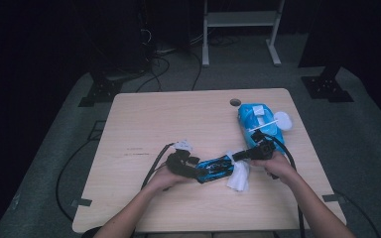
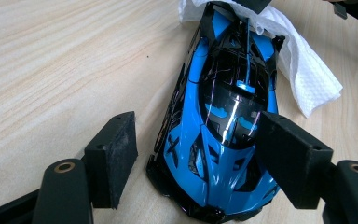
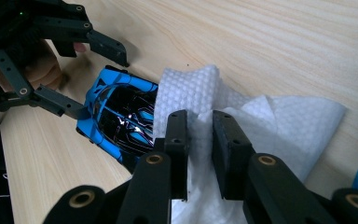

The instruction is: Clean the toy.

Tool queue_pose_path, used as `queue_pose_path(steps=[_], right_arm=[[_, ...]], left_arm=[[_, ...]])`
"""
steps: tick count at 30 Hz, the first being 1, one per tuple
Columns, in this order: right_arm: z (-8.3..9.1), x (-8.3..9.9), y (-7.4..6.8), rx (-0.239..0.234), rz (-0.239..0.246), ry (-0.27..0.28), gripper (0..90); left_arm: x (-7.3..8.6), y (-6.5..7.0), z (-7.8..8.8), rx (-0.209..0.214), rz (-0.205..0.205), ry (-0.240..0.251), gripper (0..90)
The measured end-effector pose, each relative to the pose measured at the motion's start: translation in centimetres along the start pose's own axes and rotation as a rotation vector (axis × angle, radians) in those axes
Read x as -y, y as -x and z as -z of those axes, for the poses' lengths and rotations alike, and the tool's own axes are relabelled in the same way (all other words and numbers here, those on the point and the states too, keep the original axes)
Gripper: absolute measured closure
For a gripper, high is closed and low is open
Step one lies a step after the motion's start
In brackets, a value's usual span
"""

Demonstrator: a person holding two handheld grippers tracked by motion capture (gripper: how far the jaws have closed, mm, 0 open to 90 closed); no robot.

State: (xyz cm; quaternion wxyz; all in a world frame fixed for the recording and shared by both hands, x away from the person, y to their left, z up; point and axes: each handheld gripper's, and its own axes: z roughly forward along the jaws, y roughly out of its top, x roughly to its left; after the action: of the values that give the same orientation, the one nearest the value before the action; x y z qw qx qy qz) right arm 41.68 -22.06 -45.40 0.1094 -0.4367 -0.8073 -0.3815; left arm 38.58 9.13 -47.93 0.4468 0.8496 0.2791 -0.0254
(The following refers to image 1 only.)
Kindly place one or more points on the grey tape strip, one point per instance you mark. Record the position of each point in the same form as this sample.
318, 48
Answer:
82, 202
334, 198

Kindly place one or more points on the white metal table frame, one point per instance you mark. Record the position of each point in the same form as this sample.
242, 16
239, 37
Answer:
241, 19

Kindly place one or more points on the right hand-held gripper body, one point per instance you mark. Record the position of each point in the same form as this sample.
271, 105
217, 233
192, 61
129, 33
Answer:
263, 150

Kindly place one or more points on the black stand base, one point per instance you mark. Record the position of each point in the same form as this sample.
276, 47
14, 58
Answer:
325, 88
101, 92

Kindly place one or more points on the white wet wipe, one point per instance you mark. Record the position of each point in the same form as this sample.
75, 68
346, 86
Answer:
259, 110
239, 177

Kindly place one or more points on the person's right hand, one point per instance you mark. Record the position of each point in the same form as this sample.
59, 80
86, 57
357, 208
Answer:
276, 167

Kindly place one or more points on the person's left hand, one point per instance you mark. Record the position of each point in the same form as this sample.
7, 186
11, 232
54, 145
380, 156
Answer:
165, 178

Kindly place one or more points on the blue toy car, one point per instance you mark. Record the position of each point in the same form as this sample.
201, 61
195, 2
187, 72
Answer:
216, 168

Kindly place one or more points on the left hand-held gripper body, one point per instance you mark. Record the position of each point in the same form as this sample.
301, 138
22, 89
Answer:
178, 163

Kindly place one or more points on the blue wet wipe pack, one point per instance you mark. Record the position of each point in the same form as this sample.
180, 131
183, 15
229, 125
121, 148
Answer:
254, 119

